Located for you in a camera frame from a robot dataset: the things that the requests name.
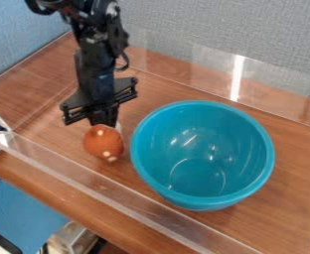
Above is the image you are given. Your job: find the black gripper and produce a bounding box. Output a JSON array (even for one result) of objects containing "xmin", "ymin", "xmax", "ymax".
[{"xmin": 61, "ymin": 77, "xmax": 138, "ymax": 127}]

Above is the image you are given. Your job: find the brown and white toy mushroom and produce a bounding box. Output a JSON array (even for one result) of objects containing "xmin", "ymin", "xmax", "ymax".
[{"xmin": 83, "ymin": 124, "xmax": 125, "ymax": 163}]

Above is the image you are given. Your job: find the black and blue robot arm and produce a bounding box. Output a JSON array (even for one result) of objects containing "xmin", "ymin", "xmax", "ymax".
[{"xmin": 26, "ymin": 0, "xmax": 138, "ymax": 127}]

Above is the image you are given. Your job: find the grey metal frame piece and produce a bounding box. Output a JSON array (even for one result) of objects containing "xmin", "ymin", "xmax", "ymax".
[{"xmin": 49, "ymin": 221, "xmax": 98, "ymax": 254}]

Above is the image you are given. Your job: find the clear acrylic table barrier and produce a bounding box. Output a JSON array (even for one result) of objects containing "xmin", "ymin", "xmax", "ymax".
[{"xmin": 0, "ymin": 30, "xmax": 310, "ymax": 254}]

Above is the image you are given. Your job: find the blue plastic bowl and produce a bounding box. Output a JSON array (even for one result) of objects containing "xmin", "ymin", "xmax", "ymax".
[{"xmin": 132, "ymin": 100, "xmax": 276, "ymax": 211}]

